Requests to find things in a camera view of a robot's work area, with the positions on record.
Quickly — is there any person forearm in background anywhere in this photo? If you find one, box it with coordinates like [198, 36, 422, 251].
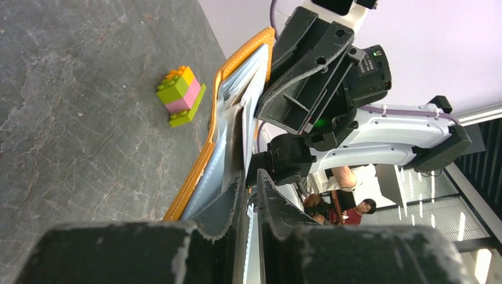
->
[325, 166, 364, 192]

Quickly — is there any pink and green brick stack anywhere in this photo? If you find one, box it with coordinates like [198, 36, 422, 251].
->
[156, 66, 207, 127]

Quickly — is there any yellow leather card holder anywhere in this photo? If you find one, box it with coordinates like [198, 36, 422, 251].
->
[163, 27, 275, 221]

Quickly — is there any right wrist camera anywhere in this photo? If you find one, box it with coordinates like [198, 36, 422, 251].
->
[301, 0, 379, 33]

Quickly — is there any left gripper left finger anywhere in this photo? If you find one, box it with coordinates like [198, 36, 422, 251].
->
[17, 171, 246, 283]

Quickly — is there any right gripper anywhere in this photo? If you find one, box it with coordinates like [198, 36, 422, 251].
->
[255, 7, 366, 151]

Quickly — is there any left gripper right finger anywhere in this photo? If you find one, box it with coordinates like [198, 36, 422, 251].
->
[257, 169, 473, 283]

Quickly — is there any person in red shirt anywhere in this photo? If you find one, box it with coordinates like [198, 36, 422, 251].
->
[303, 194, 377, 225]

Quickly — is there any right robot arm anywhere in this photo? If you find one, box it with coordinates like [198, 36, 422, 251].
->
[246, 5, 471, 186]

